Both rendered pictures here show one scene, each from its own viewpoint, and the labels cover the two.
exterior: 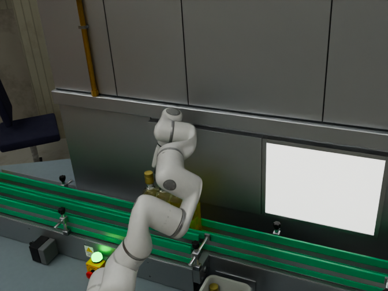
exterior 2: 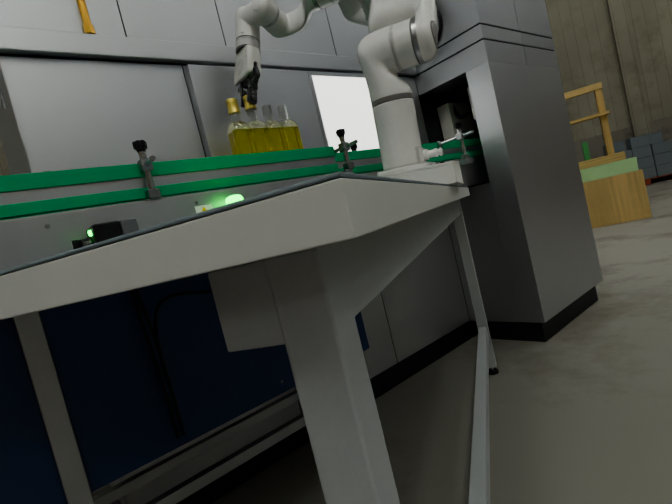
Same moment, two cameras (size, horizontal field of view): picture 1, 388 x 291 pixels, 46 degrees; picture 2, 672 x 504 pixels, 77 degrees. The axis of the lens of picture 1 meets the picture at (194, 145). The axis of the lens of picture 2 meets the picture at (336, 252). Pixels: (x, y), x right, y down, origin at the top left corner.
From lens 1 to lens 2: 2.04 m
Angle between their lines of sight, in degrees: 66
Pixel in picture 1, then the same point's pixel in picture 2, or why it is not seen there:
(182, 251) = (327, 155)
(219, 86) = not seen: hidden behind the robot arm
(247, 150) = (299, 85)
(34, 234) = (65, 236)
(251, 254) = (362, 164)
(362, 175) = not seen: hidden behind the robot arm
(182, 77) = (213, 14)
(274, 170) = (324, 104)
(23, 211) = (18, 194)
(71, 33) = not seen: outside the picture
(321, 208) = (364, 133)
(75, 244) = (177, 213)
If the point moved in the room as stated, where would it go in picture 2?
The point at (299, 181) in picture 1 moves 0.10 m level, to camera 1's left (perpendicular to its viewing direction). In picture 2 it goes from (344, 110) to (334, 106)
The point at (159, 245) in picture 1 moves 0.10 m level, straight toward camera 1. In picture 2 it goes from (301, 158) to (333, 148)
